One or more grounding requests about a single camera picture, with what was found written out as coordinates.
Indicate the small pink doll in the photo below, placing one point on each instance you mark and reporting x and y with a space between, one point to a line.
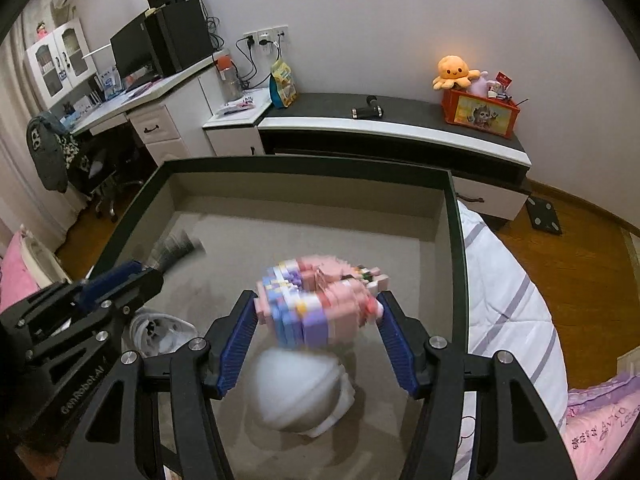
42 31

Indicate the grey striped object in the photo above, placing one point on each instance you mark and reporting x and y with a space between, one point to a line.
177 250

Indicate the pink block toy figure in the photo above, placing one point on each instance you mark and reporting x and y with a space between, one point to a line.
320 300

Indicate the white desk with drawers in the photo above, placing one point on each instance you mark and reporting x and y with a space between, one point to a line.
165 130

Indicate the pink storage box dark rim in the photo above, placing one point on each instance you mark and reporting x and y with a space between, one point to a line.
310 230

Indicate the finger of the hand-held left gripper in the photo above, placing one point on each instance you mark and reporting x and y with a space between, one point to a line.
117 312
115 277

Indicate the orange octopus plush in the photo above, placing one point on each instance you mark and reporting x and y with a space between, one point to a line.
454 71

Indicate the black white patterned garment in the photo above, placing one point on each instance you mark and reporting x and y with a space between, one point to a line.
75 155

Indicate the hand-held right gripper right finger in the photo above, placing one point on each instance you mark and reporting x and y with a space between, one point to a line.
397 345

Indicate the black computer monitor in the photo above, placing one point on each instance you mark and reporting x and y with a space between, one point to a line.
130 50

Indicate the yellow blue snack bag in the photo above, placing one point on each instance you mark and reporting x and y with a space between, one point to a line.
283 82

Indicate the pink plush toy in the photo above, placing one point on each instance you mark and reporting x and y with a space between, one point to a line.
479 84

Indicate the pink pillow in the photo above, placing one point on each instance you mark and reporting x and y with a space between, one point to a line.
15 270

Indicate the black hand tool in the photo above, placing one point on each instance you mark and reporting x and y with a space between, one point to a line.
366 110

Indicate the white side cabinet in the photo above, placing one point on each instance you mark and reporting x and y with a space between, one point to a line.
232 137

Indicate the pink embroidered quilt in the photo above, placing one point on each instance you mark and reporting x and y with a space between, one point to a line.
600 430

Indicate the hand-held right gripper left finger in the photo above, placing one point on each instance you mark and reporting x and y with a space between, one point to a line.
237 345

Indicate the white wall outlet strip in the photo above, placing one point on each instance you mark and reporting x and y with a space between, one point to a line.
265 35

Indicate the dark grey hoodie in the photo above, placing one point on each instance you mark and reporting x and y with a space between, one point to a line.
47 155

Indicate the white dome device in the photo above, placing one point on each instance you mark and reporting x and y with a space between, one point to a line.
295 390

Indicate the black office chair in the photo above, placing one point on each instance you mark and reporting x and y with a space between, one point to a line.
110 180

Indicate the black white low cabinet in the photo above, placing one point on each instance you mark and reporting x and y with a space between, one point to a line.
400 132

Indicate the white glass door cabinet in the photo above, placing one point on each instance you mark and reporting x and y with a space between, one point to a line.
55 60

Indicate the small red card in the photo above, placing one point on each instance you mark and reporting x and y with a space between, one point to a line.
503 80

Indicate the beige curtain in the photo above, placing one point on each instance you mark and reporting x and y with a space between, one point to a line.
15 160

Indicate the clear bottle orange lid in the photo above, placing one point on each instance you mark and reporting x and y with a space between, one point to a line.
230 80

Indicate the black floor scale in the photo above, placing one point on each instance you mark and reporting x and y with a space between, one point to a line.
544 214

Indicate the orange printed toy box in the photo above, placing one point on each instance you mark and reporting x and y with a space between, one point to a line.
480 112

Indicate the black computer tower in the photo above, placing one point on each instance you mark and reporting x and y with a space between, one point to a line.
180 35

